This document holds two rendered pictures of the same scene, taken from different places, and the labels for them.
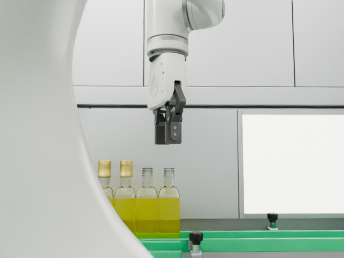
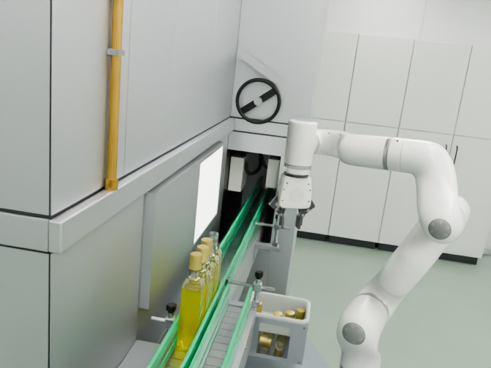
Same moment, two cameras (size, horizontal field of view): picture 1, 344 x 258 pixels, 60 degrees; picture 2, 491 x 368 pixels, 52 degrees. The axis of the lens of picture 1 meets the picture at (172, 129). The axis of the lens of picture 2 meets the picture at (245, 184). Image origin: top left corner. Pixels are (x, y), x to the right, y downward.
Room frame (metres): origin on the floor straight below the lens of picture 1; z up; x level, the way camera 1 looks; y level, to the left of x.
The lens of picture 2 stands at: (0.50, 1.49, 1.88)
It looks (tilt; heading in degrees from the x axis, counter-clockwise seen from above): 15 degrees down; 279
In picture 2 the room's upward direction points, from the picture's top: 6 degrees clockwise
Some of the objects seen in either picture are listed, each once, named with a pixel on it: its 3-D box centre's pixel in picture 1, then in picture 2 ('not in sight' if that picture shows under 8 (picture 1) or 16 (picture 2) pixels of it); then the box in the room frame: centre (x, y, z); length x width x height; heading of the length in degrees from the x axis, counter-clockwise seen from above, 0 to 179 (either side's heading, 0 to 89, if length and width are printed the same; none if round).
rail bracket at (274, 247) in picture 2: not in sight; (270, 237); (0.70, -0.69, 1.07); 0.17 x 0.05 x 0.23; 1
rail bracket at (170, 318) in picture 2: not in sight; (163, 324); (0.88, 0.26, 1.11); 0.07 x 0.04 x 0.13; 1
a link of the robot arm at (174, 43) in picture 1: (167, 50); (296, 168); (0.58, 0.01, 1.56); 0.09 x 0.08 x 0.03; 23
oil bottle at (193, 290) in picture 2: not in sight; (191, 311); (0.81, 0.24, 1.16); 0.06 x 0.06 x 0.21; 1
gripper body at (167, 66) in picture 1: (167, 81); (294, 188); (0.58, 0.01, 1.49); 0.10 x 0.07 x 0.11; 23
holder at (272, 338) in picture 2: not in sight; (268, 326); (0.62, -0.17, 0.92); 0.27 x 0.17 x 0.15; 1
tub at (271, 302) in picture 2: not in sight; (278, 315); (0.59, -0.17, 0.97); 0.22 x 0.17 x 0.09; 1
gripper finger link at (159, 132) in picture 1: (160, 128); (278, 217); (0.62, 0.02, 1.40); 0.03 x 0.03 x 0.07; 23
